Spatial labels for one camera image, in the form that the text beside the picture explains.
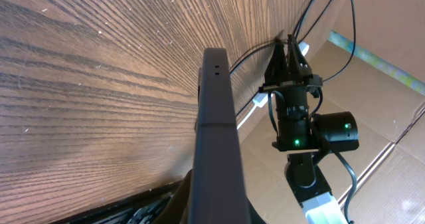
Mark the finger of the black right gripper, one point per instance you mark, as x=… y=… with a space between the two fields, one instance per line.
x=276 y=70
x=298 y=68

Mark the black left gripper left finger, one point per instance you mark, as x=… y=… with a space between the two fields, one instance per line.
x=171 y=210

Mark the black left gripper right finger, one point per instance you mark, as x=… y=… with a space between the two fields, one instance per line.
x=254 y=216

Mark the blue Galaxy smartphone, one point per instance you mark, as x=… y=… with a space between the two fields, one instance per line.
x=217 y=188

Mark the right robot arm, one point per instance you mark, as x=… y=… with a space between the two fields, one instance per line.
x=306 y=136

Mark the white power strip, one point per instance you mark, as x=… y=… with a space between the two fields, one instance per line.
x=261 y=99

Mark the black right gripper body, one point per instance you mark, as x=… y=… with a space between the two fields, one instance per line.
x=310 y=83

